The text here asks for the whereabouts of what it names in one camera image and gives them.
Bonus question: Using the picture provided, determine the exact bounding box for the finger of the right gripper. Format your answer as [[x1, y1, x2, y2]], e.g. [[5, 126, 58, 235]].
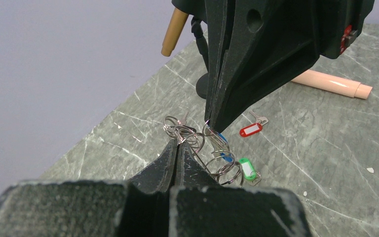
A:
[[205, 0, 234, 122], [210, 0, 321, 134]]

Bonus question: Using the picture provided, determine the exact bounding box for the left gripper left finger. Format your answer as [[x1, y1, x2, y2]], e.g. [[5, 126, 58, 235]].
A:
[[0, 139, 178, 237]]

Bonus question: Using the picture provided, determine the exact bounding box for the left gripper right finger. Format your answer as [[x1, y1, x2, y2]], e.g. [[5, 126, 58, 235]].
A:
[[168, 141, 313, 237]]

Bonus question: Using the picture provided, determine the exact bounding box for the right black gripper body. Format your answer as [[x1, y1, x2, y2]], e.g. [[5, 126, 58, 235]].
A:
[[172, 0, 374, 59]]

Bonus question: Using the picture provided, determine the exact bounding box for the blue key tag with key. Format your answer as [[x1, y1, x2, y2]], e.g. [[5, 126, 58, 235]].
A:
[[205, 126, 234, 162]]

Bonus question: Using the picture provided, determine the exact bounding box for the pink wooden cylinder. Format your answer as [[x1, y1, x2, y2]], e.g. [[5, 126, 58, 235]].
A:
[[291, 70, 373, 99]]

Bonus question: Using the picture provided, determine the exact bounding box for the green key tag with key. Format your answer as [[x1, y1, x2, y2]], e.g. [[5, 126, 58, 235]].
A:
[[239, 158, 262, 186]]

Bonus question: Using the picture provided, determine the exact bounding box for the red key tag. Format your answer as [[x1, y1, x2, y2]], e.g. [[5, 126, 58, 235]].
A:
[[239, 111, 269, 137]]

